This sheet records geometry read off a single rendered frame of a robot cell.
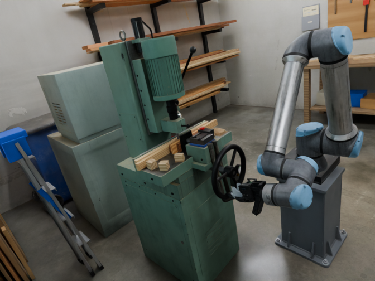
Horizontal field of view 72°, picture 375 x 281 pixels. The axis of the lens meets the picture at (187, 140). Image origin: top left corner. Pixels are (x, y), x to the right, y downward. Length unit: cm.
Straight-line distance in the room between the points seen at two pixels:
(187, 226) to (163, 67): 85
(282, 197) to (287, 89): 47
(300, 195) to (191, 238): 75
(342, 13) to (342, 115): 298
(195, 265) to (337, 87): 121
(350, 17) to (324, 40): 306
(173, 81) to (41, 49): 241
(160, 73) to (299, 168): 78
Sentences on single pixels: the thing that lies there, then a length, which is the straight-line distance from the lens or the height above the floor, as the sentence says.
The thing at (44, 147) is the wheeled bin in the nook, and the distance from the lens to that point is 298.
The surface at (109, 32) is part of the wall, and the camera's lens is 390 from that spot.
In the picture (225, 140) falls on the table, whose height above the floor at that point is 87.
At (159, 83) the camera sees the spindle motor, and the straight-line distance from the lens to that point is 136.
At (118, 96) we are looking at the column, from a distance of 164.
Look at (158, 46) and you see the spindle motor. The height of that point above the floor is 147.
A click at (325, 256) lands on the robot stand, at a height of 3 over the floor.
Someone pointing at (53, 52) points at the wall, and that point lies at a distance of 359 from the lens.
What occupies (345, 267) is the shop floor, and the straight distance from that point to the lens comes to 205.
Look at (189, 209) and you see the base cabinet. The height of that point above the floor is 62.
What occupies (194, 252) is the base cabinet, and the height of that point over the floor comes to 34.
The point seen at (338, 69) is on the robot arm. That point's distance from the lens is 134.
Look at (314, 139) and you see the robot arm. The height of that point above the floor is 82.
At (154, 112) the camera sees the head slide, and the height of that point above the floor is 113.
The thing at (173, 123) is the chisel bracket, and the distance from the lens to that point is 144.
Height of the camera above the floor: 149
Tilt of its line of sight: 22 degrees down
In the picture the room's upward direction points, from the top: 11 degrees counter-clockwise
